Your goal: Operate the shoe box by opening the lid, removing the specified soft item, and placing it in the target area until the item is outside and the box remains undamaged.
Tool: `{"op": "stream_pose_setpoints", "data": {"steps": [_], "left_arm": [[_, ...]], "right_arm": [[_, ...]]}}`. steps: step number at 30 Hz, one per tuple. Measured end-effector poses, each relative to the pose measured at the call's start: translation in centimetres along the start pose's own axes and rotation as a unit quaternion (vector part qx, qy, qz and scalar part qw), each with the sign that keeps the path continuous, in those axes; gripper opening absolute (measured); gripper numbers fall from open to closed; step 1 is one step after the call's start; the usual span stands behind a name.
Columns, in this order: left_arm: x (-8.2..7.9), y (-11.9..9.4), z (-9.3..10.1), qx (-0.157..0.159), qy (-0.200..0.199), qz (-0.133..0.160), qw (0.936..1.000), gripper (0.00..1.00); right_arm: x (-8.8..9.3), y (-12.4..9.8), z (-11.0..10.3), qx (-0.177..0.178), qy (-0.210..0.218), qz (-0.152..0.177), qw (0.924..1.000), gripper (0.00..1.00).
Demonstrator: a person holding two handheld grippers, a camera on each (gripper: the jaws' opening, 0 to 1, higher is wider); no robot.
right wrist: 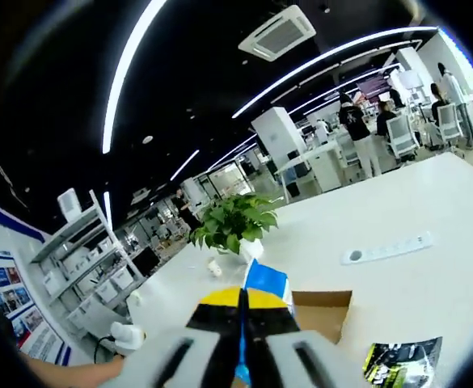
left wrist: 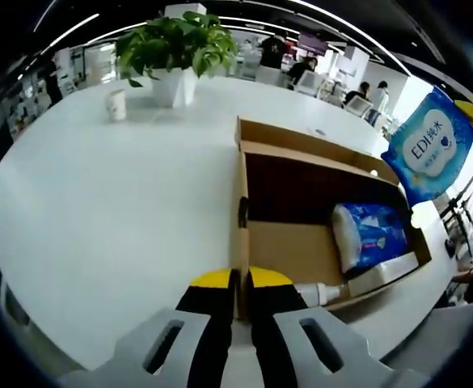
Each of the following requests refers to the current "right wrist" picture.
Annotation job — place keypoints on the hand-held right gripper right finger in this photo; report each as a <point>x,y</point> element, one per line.
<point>280,323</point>

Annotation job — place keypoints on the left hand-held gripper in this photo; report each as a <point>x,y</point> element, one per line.
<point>129,337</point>

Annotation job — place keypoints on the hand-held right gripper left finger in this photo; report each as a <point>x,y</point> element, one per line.
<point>203,323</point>

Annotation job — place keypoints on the brown cardboard shoe box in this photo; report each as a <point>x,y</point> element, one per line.
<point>321,315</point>

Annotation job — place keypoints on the light blue wet wipes pack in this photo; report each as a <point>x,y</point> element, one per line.
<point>266,277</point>

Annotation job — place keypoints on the green black soft packet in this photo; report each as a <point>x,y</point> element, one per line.
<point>402,363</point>

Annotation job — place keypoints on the small white paper cup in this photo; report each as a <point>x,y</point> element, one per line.
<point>136,300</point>
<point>215,267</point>

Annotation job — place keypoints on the white metal shelving unit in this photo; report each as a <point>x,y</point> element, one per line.
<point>86,262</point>

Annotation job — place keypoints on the green plant in white pot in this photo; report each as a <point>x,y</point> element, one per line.
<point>236,222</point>

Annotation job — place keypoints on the white table socket panel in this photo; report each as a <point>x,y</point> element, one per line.
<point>389,248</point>

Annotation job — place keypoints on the short ceiling light strip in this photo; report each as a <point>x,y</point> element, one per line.
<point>185,165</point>

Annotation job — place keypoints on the white office chair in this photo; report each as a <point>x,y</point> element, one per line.
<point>449,121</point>
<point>402,135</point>

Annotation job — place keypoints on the long ceiling light strip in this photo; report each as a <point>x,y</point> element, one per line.
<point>121,72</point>
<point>321,60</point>

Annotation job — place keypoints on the white ceiling air conditioner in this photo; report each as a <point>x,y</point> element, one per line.
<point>278,34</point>

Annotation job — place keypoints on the wall poster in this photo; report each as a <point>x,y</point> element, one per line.
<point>13,299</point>

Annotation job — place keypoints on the purple wall screen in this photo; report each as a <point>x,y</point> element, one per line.
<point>373,88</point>

